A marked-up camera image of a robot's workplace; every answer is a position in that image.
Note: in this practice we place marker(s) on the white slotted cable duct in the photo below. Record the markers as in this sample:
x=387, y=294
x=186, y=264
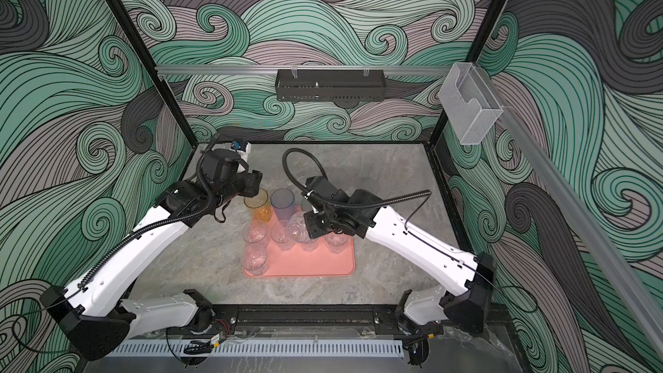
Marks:
x=316, y=347

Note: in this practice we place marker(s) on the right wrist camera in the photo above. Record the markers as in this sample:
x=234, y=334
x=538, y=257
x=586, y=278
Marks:
x=318, y=187

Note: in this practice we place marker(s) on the clear acrylic wall holder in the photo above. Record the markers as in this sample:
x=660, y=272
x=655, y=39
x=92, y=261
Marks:
x=470, y=101

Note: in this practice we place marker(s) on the aluminium rail right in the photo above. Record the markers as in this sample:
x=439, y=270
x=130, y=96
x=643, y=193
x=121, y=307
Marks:
x=636, y=298

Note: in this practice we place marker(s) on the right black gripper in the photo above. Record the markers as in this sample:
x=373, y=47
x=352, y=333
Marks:
x=315, y=230

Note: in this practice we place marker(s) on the pink tray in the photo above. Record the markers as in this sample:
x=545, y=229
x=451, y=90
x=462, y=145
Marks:
x=298, y=263

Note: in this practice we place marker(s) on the small clear faceted glass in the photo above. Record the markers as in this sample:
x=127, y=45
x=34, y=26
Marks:
x=255, y=260

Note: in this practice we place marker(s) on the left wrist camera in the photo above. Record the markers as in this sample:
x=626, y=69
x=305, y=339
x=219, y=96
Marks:
x=223, y=164

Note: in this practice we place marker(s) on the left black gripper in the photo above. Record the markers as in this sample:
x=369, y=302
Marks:
x=252, y=182

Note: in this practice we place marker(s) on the black perforated wall shelf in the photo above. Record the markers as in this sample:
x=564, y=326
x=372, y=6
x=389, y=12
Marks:
x=330, y=85

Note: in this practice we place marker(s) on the yellow plastic cup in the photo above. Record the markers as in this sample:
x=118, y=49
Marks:
x=258, y=206

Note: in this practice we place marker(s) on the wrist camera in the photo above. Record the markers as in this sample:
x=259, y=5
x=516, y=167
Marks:
x=223, y=164
x=318, y=187

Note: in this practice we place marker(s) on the clear glass front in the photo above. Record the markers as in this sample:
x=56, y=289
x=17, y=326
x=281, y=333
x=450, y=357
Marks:
x=281, y=236

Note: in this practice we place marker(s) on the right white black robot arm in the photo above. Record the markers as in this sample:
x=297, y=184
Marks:
x=465, y=281

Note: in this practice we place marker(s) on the aluminium rail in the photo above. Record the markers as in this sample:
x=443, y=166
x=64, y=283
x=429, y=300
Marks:
x=235, y=69
x=636, y=298

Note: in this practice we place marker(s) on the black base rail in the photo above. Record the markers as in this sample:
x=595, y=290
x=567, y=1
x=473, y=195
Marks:
x=387, y=317

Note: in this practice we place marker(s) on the aluminium rail back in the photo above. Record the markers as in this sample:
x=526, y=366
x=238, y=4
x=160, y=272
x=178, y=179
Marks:
x=235, y=69

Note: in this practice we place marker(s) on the blue plastic cup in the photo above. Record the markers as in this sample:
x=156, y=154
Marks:
x=283, y=203

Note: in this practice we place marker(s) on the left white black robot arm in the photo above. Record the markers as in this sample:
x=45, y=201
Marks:
x=92, y=311

